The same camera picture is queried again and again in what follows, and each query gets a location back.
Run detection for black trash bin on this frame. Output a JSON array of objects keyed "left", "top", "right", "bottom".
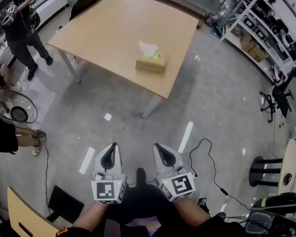
[{"left": 204, "top": 13, "right": 219, "bottom": 27}]

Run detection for black flat panel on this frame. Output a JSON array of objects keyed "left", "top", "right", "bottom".
[{"left": 45, "top": 185, "right": 84, "bottom": 223}]

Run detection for round wooden table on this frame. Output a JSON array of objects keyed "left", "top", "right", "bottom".
[{"left": 277, "top": 138, "right": 296, "bottom": 196}]

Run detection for person's black shoe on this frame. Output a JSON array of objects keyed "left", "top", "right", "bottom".
[{"left": 136, "top": 167, "right": 147, "bottom": 185}]

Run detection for white table leg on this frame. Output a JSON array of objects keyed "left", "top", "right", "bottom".
[
  {"left": 56, "top": 45, "right": 82, "bottom": 84},
  {"left": 141, "top": 92, "right": 164, "bottom": 119}
]

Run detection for person's right forearm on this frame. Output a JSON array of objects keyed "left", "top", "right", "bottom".
[{"left": 174, "top": 197, "right": 212, "bottom": 228}]

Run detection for white storage shelf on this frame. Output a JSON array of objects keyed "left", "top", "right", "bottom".
[{"left": 219, "top": 0, "right": 296, "bottom": 83}]

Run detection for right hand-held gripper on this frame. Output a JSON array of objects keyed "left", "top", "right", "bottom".
[{"left": 153, "top": 143, "right": 197, "bottom": 202}]

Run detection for black office chair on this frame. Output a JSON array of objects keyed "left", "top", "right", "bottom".
[{"left": 259, "top": 67, "right": 296, "bottom": 123}]

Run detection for black backpack green stripes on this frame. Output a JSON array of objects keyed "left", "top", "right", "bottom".
[{"left": 244, "top": 192, "right": 296, "bottom": 236}]

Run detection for person's black trousers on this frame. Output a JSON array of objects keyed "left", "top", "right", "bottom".
[{"left": 106, "top": 183, "right": 203, "bottom": 226}]

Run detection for person's black shirt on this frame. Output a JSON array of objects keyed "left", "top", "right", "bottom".
[{"left": 55, "top": 215, "right": 253, "bottom": 237}]

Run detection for green basket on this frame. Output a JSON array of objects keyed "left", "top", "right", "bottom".
[{"left": 211, "top": 25, "right": 224, "bottom": 40}]

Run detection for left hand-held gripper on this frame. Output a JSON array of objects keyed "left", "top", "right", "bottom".
[{"left": 90, "top": 142, "right": 127, "bottom": 204}]

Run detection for tan tissue box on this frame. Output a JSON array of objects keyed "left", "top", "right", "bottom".
[{"left": 135, "top": 52, "right": 166, "bottom": 74}]

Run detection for thin black cable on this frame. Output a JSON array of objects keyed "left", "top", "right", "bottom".
[{"left": 42, "top": 136, "right": 51, "bottom": 214}]

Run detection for black power cable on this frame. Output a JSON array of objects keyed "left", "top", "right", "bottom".
[{"left": 188, "top": 138, "right": 253, "bottom": 211}]

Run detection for person's left forearm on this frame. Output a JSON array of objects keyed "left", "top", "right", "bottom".
[{"left": 73, "top": 201, "right": 110, "bottom": 232}]

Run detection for wooden chair back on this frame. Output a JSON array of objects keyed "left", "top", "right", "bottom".
[{"left": 6, "top": 186, "right": 61, "bottom": 237}]

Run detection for white tissue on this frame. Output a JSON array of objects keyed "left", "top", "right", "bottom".
[{"left": 138, "top": 40, "right": 159, "bottom": 58}]

